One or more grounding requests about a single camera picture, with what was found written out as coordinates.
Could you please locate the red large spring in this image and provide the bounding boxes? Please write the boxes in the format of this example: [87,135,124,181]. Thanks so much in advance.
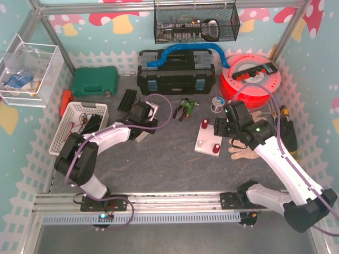
[201,119,209,129]

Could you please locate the orange black pliers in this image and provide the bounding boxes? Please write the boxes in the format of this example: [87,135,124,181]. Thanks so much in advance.
[172,102,188,122]

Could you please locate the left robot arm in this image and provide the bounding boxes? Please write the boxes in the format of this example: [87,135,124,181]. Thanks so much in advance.
[54,101,158,208]

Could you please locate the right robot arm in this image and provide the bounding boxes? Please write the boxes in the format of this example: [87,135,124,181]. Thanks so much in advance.
[214,101,337,233]

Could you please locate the white spring tray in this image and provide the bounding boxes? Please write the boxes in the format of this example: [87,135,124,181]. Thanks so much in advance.
[135,131,149,143]

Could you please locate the black aluminium extrusion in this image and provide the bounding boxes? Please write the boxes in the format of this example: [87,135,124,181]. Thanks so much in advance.
[118,89,137,113]

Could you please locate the white peg board fixture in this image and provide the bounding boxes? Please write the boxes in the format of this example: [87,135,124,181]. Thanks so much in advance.
[194,124,222,157]

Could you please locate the yellow black screwdriver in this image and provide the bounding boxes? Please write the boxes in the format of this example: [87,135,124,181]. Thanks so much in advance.
[272,105,289,119]

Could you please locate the red filament spool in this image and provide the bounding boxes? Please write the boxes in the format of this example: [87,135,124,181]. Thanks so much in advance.
[219,53,281,110]

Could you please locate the black rubber glove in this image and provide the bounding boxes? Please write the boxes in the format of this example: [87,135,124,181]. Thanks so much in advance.
[280,117,298,159]

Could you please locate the black circuit board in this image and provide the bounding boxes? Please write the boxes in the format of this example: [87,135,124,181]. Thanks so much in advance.
[80,114,103,135]

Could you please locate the black toolbox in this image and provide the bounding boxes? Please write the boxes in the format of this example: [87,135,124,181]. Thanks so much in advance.
[137,49,216,95]

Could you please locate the green plastic case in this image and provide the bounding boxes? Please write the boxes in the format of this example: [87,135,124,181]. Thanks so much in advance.
[71,66,119,97]

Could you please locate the white perforated basket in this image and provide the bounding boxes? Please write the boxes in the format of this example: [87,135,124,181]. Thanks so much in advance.
[49,102,109,156]

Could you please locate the clear acrylic box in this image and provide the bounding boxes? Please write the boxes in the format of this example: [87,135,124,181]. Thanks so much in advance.
[1,34,64,108]

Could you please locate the blue white glove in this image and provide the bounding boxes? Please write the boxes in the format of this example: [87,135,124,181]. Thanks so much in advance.
[4,69,34,91]

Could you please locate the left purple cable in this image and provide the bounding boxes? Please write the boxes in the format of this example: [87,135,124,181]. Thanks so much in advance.
[64,93,173,231]

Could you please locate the purple cable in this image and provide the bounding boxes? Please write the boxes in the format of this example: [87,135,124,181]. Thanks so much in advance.
[64,93,173,231]
[229,83,339,237]

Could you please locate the solder wire spool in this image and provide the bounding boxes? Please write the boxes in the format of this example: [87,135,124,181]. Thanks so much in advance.
[211,96,225,113]

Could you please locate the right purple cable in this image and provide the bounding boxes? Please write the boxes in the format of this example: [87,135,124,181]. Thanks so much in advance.
[229,83,339,237]

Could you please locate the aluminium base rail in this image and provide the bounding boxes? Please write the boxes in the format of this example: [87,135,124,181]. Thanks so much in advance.
[32,192,267,214]

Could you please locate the orange handled tool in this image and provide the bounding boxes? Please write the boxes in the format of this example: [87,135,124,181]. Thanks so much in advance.
[59,89,74,117]

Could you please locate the blue corrugated hose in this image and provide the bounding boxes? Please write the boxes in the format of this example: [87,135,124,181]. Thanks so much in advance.
[147,43,231,69]

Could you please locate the black wire mesh basket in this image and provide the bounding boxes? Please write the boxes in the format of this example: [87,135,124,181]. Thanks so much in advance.
[154,3,240,44]

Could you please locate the white slotted cable duct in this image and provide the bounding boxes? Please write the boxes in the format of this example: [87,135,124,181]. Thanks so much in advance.
[42,212,241,225]

